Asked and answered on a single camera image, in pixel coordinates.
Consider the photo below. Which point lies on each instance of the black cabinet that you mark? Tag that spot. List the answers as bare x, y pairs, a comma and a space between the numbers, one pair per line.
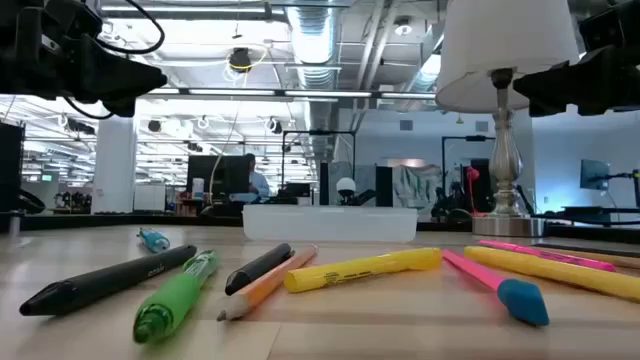
11, 165

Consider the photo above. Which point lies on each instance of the blue multicolour pen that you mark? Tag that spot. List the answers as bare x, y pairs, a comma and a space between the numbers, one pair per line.
154, 241

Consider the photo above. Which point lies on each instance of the translucent plastic supply box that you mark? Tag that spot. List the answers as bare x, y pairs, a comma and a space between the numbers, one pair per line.
330, 225

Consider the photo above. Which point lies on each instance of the red object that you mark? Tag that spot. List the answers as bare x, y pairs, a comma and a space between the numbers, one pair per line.
472, 175

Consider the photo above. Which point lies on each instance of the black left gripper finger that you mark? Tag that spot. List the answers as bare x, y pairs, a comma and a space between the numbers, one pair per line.
120, 107
120, 75

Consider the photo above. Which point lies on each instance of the monitor on arm mount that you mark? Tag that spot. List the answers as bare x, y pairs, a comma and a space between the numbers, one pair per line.
595, 175

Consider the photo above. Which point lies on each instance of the orange wooden pencil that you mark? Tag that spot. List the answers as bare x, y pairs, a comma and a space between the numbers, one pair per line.
265, 287

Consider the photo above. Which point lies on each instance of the pink pencil blue eraser cap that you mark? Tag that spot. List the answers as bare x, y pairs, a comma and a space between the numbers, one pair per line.
475, 272

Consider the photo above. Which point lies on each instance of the black computer monitor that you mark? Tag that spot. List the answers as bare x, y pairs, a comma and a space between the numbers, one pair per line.
220, 175

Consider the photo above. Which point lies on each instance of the black ceiling dome camera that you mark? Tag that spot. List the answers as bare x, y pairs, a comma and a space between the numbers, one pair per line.
240, 60

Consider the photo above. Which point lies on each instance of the person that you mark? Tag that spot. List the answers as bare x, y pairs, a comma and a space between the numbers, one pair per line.
257, 182

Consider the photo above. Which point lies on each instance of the white cylindrical container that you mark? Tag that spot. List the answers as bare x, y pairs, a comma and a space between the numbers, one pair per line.
198, 189

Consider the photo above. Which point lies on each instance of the green mechanical pencil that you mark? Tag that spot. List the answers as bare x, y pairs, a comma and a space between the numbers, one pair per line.
170, 300

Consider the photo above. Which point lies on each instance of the silver ceiling air duct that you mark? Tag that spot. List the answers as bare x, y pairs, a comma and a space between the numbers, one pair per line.
312, 40

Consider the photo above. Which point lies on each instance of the long slim yellow highlighter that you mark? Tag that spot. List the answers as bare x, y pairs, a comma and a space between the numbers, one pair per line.
550, 270

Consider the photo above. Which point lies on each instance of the grey pen with black cap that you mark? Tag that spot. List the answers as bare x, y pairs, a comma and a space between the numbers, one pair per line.
255, 270

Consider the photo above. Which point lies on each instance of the silver table lamp white shade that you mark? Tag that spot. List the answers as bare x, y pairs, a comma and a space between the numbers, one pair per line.
505, 165

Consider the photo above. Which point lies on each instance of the black metal frame stand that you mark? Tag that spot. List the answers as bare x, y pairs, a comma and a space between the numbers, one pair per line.
320, 132
465, 138

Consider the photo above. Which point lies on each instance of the short yellow highlighter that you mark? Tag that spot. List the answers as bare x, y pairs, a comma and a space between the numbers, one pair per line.
360, 270

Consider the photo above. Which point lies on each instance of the thick black marker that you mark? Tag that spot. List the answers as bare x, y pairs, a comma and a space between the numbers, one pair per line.
100, 282

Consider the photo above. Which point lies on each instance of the pink highlighter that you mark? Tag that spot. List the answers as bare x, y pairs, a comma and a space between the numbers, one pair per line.
550, 255

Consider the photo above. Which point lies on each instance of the white globe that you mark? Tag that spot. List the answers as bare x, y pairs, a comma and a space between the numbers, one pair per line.
346, 186

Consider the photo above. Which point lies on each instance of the ceiling light bar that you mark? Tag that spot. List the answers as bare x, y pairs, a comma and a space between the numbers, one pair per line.
325, 93

